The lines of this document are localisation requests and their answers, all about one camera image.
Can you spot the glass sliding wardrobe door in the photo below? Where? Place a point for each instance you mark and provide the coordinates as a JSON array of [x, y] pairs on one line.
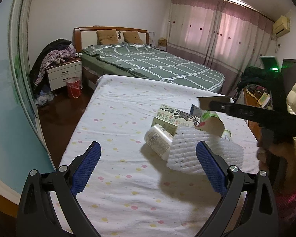
[[22, 144]]

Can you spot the dark clothes pile by curtain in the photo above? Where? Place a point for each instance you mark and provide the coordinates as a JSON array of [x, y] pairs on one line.
[[271, 80]]

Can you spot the white foam fruit net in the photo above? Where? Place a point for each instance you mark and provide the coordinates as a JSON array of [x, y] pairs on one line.
[[191, 151]]

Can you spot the pink white curtain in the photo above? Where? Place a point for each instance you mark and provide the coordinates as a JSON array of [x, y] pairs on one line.
[[219, 34]]

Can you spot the green patterned cardboard box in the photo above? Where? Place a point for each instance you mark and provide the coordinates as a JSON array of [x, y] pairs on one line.
[[171, 118]]

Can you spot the white small plastic bottle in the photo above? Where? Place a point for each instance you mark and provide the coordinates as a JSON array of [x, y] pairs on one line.
[[159, 140]]

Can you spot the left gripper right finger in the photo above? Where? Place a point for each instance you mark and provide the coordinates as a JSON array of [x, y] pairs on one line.
[[247, 206]]

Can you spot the black television screen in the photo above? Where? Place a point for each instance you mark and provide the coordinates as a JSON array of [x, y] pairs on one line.
[[288, 71]]

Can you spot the wooden bed headboard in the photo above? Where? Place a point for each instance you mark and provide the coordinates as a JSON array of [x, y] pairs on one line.
[[86, 36]]

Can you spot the white dotted table cloth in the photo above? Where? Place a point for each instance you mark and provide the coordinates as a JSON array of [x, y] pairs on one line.
[[132, 192]]

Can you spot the pile of clothes on nightstand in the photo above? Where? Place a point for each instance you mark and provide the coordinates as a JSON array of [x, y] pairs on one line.
[[58, 49]]

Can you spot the pink fuzzy garment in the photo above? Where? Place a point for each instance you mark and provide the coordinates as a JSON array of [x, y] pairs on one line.
[[286, 208]]

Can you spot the brown pillow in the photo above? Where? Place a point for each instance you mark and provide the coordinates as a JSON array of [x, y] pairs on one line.
[[108, 36], [132, 37]]

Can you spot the yellow tissue box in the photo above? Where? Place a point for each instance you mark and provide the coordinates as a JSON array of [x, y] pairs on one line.
[[162, 42]]

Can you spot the bed with green plaid quilt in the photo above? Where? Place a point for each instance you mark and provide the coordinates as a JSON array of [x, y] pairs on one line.
[[145, 62]]

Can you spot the clear green plastic cup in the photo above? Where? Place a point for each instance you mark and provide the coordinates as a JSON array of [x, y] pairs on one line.
[[210, 122]]

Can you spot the wall air conditioner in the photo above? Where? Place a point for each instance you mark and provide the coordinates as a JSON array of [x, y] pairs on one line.
[[281, 26]]

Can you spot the right brown pillow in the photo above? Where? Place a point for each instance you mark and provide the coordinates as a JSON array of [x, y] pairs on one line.
[[132, 37]]

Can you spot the white bedside nightstand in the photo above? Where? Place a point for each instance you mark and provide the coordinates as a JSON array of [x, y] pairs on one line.
[[59, 74]]

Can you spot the red plastic bucket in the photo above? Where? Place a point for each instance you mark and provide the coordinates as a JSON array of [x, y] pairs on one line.
[[74, 87]]

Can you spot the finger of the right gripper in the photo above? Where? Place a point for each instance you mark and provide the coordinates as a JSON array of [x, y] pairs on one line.
[[195, 111]]

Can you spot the left brown pillow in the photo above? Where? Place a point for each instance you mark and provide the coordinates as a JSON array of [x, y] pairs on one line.
[[108, 36]]

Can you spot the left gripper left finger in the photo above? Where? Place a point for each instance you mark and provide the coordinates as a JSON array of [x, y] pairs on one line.
[[36, 215]]

